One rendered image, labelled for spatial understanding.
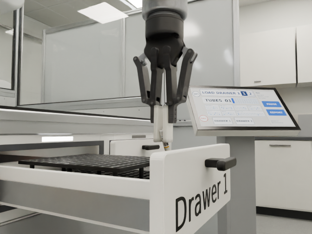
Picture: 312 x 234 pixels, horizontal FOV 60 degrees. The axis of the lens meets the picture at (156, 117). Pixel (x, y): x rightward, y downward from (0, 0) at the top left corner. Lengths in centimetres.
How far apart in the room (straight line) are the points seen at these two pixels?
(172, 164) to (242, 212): 119
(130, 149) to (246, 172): 81
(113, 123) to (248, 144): 87
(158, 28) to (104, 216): 33
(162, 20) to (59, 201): 35
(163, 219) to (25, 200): 24
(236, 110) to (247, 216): 53
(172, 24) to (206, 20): 179
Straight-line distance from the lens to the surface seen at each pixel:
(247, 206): 149
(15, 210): 56
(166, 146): 52
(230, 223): 147
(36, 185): 44
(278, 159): 335
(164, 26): 52
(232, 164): 42
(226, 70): 215
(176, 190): 32
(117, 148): 72
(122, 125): 77
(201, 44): 225
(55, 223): 62
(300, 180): 338
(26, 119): 55
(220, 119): 131
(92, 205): 37
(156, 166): 29
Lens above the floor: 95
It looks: 3 degrees up
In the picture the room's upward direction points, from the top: straight up
